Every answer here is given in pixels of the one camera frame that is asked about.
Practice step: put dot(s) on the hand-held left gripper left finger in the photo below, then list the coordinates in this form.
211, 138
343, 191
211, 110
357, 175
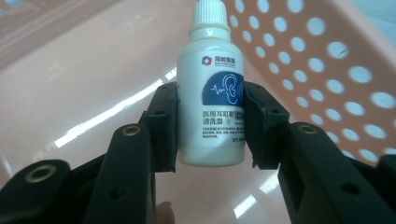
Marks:
130, 174

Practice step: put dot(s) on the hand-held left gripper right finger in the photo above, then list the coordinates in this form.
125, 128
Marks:
311, 174

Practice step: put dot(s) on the white dropper bottle blue label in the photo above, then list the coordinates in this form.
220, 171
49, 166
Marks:
211, 130

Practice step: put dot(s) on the pink perforated plastic basket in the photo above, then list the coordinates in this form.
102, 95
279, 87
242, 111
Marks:
77, 93

